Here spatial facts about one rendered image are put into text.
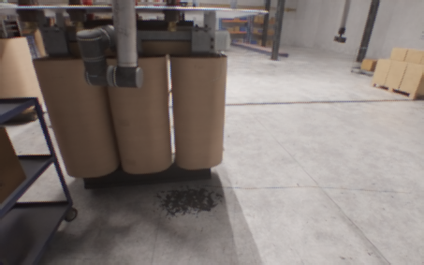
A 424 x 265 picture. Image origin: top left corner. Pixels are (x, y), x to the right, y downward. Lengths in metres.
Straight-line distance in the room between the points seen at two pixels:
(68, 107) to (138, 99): 0.45
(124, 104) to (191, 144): 0.56
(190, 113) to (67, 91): 0.81
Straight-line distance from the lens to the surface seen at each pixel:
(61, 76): 1.64
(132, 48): 1.14
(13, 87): 3.84
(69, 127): 1.74
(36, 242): 1.70
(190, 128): 1.62
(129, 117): 1.59
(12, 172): 1.46
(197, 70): 1.49
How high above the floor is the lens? 1.25
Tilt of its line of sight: 26 degrees down
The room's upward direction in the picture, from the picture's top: 2 degrees clockwise
